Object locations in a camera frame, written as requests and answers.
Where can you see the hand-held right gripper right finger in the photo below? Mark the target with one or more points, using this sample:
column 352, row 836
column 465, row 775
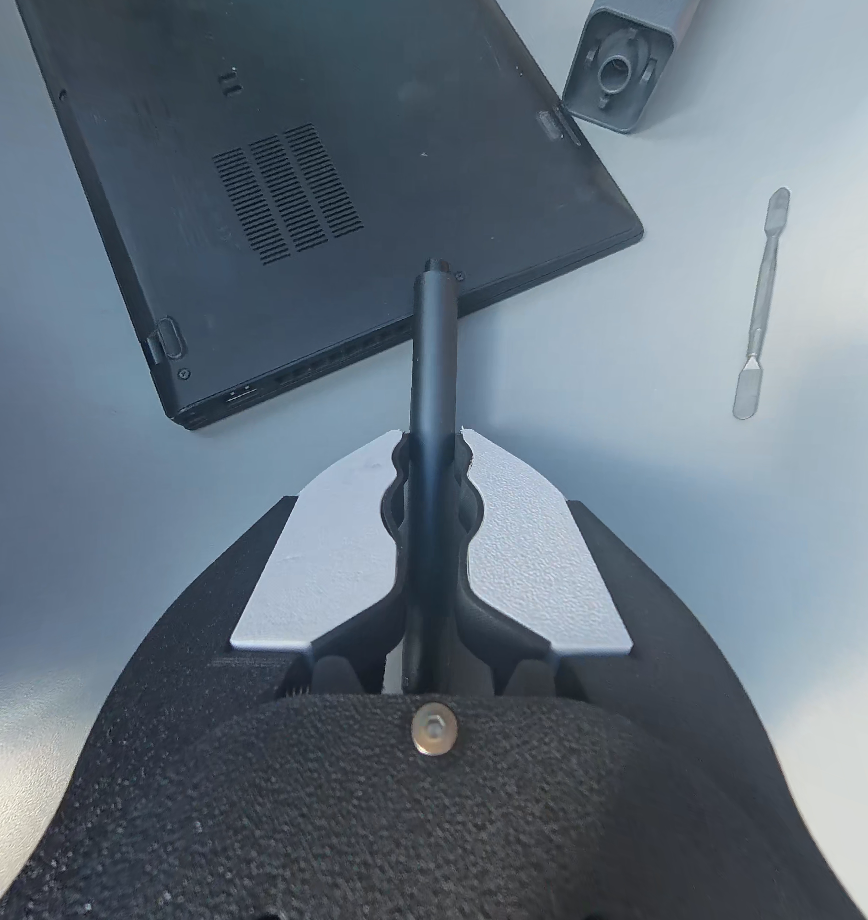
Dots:
column 556, row 575

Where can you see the black laptop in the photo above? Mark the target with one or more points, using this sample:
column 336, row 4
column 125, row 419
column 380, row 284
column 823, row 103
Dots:
column 189, row 108

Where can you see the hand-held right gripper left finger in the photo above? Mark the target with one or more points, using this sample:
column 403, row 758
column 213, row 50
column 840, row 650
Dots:
column 311, row 575

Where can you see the grey screwdriver bit tray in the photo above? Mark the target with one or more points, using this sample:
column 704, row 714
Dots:
column 642, row 93

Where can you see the steel pry tool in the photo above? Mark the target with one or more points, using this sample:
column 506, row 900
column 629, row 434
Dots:
column 764, row 273

